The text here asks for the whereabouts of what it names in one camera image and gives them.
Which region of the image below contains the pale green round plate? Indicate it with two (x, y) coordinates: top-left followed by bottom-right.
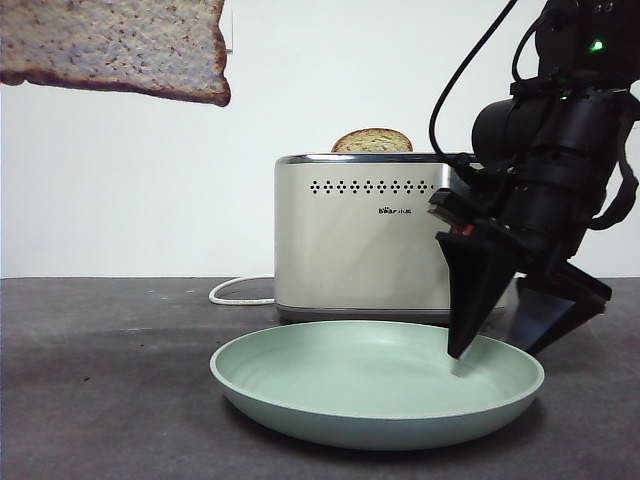
(209, 319), (545, 451)

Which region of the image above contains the large brown-crusted bread slice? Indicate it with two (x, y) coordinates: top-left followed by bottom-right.
(0, 0), (232, 108)

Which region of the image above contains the cream toaster with chrome top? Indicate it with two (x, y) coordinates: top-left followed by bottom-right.
(273, 151), (509, 325)

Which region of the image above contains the small brown-crusted bread slice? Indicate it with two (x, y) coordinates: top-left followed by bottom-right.
(331, 128), (414, 153)

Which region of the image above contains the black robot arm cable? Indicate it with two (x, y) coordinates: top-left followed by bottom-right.
(428, 0), (519, 169)

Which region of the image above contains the white toaster power cord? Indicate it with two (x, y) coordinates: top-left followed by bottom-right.
(208, 276), (276, 306)

